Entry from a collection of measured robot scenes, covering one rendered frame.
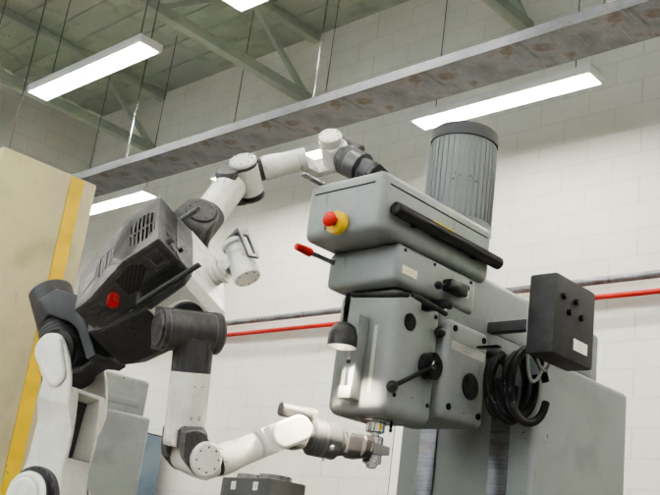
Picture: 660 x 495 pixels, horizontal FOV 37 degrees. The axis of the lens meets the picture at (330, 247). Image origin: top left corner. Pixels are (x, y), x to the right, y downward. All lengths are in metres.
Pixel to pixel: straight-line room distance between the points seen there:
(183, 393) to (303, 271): 7.07
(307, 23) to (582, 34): 5.58
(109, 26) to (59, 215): 7.22
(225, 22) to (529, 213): 4.24
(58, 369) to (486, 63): 3.42
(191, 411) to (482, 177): 1.12
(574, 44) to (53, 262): 2.75
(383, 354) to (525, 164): 5.68
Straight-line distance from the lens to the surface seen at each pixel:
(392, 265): 2.44
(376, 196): 2.42
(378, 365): 2.43
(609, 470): 3.01
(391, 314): 2.45
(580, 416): 2.88
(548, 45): 5.17
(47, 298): 2.60
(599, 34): 5.08
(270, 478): 2.61
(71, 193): 4.05
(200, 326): 2.21
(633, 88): 7.79
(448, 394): 2.55
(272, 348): 9.26
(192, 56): 11.35
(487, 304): 2.74
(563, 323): 2.55
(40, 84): 8.26
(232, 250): 2.40
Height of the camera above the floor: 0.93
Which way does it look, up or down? 18 degrees up
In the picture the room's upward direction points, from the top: 8 degrees clockwise
